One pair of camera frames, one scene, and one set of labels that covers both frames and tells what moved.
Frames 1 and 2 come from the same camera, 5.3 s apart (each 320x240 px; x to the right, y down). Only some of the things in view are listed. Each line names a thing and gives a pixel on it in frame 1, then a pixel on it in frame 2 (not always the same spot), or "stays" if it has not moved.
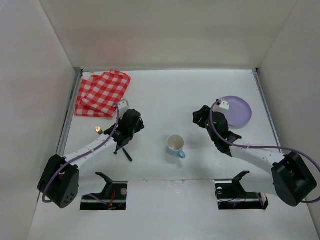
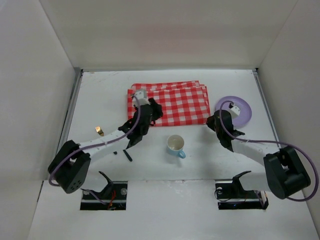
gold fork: (99, 130) stays
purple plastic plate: (239, 112) stays
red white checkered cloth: (98, 95) to (183, 103)
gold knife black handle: (127, 155) stays
